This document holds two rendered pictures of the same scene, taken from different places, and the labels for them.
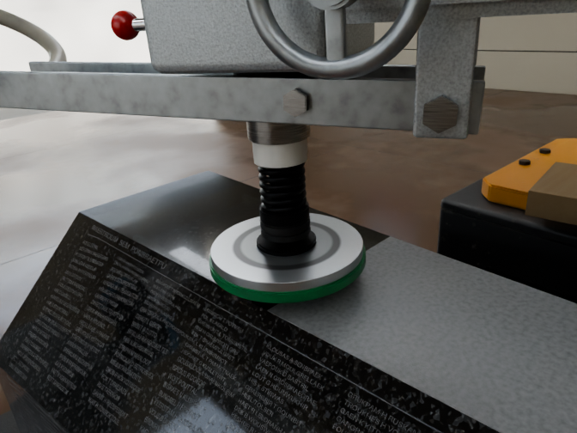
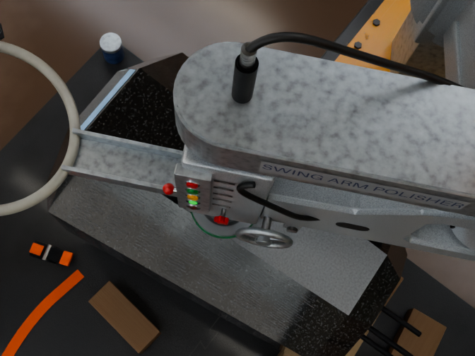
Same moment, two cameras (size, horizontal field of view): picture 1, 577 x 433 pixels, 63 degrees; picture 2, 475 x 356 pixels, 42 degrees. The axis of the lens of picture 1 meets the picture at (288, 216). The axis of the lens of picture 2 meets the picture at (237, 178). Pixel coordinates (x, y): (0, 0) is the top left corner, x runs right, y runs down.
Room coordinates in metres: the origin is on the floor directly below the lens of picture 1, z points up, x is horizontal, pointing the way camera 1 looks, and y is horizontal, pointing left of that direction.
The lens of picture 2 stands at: (0.13, 0.17, 2.73)
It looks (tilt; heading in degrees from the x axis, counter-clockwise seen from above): 73 degrees down; 337
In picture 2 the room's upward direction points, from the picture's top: 12 degrees clockwise
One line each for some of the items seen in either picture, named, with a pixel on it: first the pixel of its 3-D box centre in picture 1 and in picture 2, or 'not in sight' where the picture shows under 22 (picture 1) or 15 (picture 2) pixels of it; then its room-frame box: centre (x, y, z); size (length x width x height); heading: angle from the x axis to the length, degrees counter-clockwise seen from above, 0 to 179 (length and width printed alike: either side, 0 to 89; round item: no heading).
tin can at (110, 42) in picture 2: not in sight; (112, 48); (1.62, 0.31, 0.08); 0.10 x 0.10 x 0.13
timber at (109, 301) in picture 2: not in sight; (125, 317); (0.37, 0.44, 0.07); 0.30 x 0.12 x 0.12; 35
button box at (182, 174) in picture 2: not in sight; (194, 190); (0.51, 0.11, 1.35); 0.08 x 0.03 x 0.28; 67
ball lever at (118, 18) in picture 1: (141, 24); (177, 190); (0.57, 0.15, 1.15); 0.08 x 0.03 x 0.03; 67
